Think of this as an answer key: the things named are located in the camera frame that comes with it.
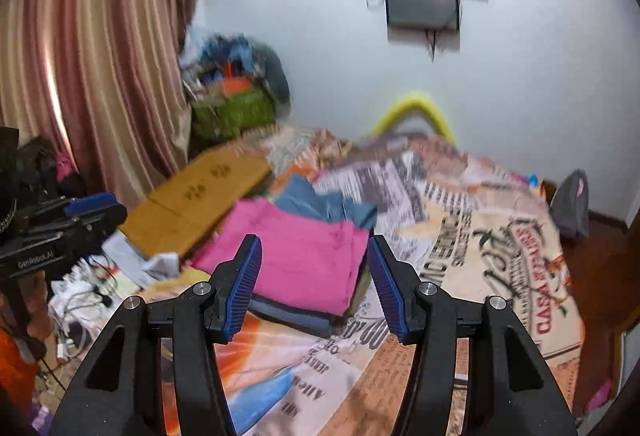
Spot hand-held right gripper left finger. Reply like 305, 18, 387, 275
50, 233, 263, 436

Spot blue jeans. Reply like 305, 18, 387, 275
274, 174, 378, 232

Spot small black monitor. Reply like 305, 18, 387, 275
384, 0, 461, 33

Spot pink pants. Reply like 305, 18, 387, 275
191, 198, 371, 317

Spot tangle of cables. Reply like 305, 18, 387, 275
47, 256, 151, 367

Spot grey bag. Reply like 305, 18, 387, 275
550, 169, 591, 239

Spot printed blanket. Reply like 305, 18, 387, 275
100, 126, 586, 436

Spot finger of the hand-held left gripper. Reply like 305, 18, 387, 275
20, 192, 128, 243

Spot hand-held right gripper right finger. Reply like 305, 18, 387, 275
367, 235, 578, 436

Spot black hanging cable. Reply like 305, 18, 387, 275
425, 30, 442, 63

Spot yellow foam tube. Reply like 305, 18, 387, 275
372, 91, 456, 142

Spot white paper sheets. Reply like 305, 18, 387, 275
102, 231, 181, 288

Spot striped curtain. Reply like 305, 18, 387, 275
0, 0, 208, 212

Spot pile of clutter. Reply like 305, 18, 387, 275
180, 33, 292, 106

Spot folded dark blue pants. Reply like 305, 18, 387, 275
248, 293, 351, 338

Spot wooden lap tray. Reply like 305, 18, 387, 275
119, 147, 273, 257

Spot orange cloth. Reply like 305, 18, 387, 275
0, 331, 38, 399

